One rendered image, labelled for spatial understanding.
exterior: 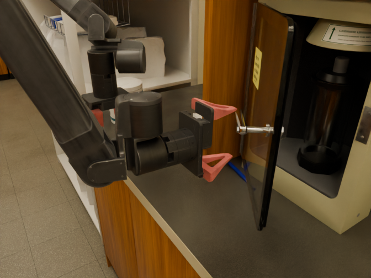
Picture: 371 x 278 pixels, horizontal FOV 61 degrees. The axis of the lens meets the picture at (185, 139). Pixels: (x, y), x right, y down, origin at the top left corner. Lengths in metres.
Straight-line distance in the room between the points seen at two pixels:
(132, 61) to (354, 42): 0.44
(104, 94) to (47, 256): 1.47
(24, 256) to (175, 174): 1.41
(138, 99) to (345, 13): 0.40
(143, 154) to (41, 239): 1.76
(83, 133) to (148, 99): 0.10
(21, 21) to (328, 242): 0.68
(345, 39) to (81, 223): 1.90
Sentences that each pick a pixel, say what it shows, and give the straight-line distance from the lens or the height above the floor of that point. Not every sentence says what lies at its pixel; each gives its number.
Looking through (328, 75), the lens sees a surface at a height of 1.25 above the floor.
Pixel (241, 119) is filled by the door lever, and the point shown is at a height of 1.21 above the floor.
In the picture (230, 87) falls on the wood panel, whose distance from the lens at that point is 0.86.
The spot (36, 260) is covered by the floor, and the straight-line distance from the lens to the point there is 2.08.
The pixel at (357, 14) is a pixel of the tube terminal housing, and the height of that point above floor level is 1.38.
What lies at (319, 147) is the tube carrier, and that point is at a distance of 0.79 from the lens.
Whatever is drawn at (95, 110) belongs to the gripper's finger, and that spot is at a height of 1.16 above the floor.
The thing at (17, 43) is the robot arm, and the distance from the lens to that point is 0.44.
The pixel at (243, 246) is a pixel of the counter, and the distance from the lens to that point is 0.70.
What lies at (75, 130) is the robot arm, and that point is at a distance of 0.45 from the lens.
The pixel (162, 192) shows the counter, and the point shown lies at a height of 0.94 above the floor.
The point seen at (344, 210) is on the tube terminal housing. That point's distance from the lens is 0.75.
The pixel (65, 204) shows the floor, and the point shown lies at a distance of 2.40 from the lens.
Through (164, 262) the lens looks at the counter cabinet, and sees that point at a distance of 0.96.
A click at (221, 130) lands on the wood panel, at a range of 0.89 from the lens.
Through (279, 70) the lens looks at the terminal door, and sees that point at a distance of 0.51.
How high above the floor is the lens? 1.45
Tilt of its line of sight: 28 degrees down
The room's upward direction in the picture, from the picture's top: straight up
